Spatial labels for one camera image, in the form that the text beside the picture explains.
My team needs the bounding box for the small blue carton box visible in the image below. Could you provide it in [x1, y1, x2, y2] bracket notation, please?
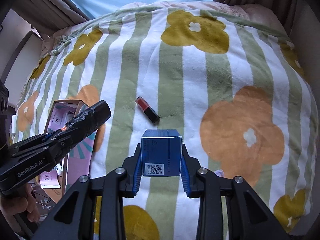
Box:
[140, 129, 182, 177]

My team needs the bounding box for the red lipstick black cap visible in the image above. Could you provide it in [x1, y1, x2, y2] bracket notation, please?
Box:
[135, 96, 160, 124]

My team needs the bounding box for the black tube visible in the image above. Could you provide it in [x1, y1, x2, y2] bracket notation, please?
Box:
[47, 100, 111, 144]

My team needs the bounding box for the person left hand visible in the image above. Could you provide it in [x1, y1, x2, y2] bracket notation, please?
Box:
[1, 183, 40, 228]

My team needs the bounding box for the brown cardboard box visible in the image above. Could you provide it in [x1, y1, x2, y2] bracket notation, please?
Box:
[36, 99, 96, 208]

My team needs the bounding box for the pink striped box liner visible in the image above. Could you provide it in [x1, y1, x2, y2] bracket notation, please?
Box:
[39, 100, 96, 190]

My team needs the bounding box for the striped floral blanket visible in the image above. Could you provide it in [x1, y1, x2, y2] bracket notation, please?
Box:
[10, 3, 319, 232]

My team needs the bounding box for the brown left drape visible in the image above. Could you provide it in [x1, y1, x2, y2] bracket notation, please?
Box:
[11, 0, 89, 36]

